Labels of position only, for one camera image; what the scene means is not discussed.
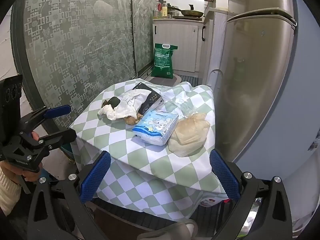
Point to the grey refrigerator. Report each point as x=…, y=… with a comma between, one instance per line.
x=250, y=80

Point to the dark green round fruit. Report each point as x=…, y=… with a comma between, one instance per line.
x=114, y=101

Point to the green white checkered tablecloth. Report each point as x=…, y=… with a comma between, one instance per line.
x=120, y=142

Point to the grey oval floor mat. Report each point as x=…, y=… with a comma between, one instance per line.
x=172, y=78

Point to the beige slipper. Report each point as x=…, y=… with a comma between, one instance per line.
x=170, y=230

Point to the crumpled white tissue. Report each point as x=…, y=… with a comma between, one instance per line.
x=122, y=110

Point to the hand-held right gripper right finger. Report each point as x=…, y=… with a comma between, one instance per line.
x=225, y=177

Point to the person's left hand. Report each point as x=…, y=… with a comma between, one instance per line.
x=25, y=175

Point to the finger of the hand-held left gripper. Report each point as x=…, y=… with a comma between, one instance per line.
x=63, y=136
x=58, y=111

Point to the green rice bag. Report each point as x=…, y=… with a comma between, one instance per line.
x=163, y=60

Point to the person's left forearm white sleeve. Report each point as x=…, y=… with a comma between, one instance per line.
x=7, y=192

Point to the white tube frame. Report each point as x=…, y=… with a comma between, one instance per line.
x=217, y=71

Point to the patterned frosted sliding door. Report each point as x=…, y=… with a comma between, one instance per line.
x=143, y=30
x=75, y=55

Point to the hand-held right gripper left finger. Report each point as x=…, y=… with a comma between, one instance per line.
x=96, y=177

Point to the ginger root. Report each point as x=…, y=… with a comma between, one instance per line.
x=131, y=120

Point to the white low kitchen cabinet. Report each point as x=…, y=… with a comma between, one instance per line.
x=177, y=45

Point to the black tissue pack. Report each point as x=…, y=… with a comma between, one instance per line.
x=152, y=100

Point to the blue white tissue pack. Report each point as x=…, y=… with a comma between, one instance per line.
x=155, y=127

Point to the clear bottle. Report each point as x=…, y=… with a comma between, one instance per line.
x=158, y=11

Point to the crumpled translucent plastic bag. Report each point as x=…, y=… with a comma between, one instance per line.
x=187, y=135

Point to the frying pan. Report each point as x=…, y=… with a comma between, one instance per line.
x=191, y=12

